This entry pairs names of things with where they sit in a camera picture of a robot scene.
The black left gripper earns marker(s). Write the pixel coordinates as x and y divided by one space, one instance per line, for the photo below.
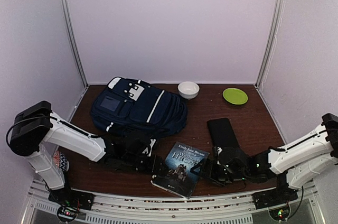
156 170

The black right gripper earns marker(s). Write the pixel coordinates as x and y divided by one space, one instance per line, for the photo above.
205 164

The black notebook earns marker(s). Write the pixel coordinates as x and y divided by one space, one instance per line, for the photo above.
178 178

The black leather case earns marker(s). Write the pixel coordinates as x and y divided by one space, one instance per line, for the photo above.
222 133

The navy blue student backpack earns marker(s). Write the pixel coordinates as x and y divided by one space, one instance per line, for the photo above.
126 105

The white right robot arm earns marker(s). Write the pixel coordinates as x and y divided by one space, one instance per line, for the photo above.
292 165

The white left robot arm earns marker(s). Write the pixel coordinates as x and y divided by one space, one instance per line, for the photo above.
38 125

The green plate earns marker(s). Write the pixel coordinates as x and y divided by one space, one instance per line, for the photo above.
235 96

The white ceramic bowl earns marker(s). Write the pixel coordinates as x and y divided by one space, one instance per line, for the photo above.
188 90

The red patterned bowl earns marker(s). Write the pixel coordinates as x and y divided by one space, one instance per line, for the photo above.
61 161

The front metal rail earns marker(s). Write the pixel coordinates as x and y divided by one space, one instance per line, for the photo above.
226 208

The right aluminium frame post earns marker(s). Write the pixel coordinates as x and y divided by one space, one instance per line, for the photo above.
275 22

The aluminium frame post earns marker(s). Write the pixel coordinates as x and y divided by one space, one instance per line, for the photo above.
275 22
73 44

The left aluminium frame post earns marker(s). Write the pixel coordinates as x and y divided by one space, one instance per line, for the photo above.
73 44

